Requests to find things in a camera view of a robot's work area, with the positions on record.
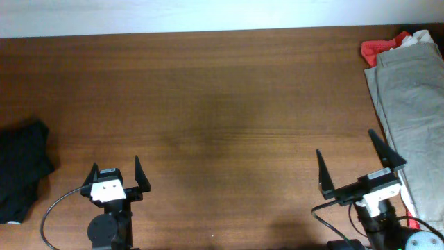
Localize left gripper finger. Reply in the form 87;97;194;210
135;156;151;192
83;162;99;188

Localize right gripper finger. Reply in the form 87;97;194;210
368;129;407;172
316;149;335;193

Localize black shorts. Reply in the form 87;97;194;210
1;120;55;224

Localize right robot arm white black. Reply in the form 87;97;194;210
311;129;443;250

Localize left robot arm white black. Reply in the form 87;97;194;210
80;156;151;250

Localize khaki grey shorts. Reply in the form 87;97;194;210
364;43;443;231

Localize red garment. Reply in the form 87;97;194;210
361;34;413;217

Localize white garment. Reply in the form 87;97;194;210
395;30;434;217

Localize right black cable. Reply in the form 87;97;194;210
311;199;444;249

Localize black cable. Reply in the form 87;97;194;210
311;199;444;249
40;185;84;250

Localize left black cable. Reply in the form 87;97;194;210
40;185;84;250

